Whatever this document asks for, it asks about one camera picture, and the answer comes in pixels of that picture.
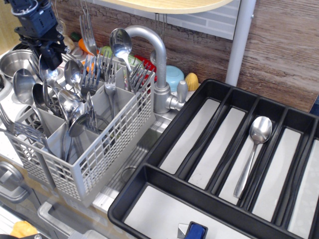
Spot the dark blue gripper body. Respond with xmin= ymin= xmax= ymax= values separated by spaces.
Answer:
xmin=4 ymin=0 xmax=64 ymax=41

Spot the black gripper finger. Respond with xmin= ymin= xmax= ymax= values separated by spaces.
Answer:
xmin=19 ymin=34 xmax=42 ymax=54
xmin=40 ymin=41 xmax=67 ymax=70

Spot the large steel spoon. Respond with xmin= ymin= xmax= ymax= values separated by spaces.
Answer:
xmin=39 ymin=55 xmax=63 ymax=95
xmin=13 ymin=68 xmax=36 ymax=106

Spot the small steel spoon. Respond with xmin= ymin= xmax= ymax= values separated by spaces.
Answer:
xmin=64 ymin=60 xmax=81 ymax=95

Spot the tall steel spoon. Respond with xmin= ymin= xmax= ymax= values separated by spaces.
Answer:
xmin=110 ymin=28 xmax=132 ymax=73

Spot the grey plastic cutlery basket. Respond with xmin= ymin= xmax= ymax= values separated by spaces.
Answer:
xmin=8 ymin=70 xmax=155 ymax=206

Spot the steel spoon in tray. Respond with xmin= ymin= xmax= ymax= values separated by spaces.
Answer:
xmin=233 ymin=116 xmax=272 ymax=199

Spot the black cutlery tray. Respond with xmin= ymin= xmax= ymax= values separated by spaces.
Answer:
xmin=108 ymin=80 xmax=319 ymax=239

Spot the cream toy bread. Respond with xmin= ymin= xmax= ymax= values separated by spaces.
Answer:
xmin=64 ymin=35 xmax=75 ymax=52

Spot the hanging perforated ladle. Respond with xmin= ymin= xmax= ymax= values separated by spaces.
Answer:
xmin=51 ymin=0 xmax=66 ymax=35

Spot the steel pot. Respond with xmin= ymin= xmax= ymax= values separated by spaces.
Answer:
xmin=0 ymin=49 xmax=38 ymax=82

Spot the orange toy vegetable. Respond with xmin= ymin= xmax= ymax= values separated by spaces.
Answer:
xmin=78 ymin=38 xmax=93 ymax=55

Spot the hanging steel fork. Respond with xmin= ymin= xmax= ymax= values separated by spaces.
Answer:
xmin=79 ymin=0 xmax=98 ymax=56

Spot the steel fork centre compartment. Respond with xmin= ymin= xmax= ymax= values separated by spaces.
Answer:
xmin=104 ymin=65 xmax=118 ymax=120

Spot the steel fork left edge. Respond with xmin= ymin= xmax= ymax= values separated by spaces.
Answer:
xmin=0 ymin=105 xmax=44 ymax=142

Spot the red toy pepper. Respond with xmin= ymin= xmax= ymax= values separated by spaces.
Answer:
xmin=134 ymin=55 xmax=157 ymax=73

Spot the wooden shelf board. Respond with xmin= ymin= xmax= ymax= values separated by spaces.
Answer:
xmin=103 ymin=0 xmax=232 ymax=14

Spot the grey metal faucet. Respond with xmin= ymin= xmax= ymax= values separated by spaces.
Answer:
xmin=125 ymin=25 xmax=188 ymax=113

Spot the light blue bowl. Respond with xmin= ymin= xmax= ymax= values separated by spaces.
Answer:
xmin=166 ymin=65 xmax=184 ymax=88

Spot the yellow toy corn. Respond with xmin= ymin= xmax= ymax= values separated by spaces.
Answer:
xmin=184 ymin=73 xmax=199 ymax=91

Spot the blue object at bottom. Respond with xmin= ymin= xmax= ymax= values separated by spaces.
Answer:
xmin=184 ymin=222 xmax=208 ymax=239

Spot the white metal post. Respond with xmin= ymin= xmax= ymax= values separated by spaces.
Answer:
xmin=225 ymin=0 xmax=256 ymax=86

